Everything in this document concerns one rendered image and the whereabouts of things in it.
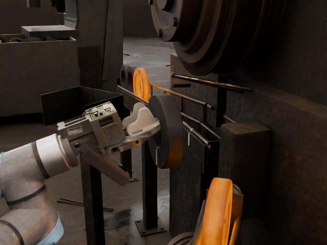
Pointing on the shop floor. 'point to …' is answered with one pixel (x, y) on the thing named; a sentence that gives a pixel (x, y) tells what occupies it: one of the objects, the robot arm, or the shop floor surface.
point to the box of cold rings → (34, 71)
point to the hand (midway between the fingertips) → (163, 122)
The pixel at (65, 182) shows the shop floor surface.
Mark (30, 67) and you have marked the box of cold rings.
